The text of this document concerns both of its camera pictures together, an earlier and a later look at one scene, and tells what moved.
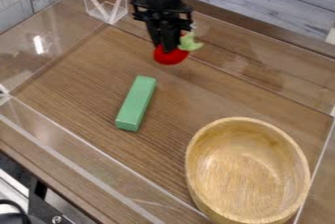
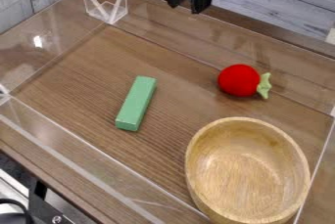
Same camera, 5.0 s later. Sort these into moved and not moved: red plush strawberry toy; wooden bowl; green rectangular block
Moved: red plush strawberry toy
Not moved: wooden bowl; green rectangular block
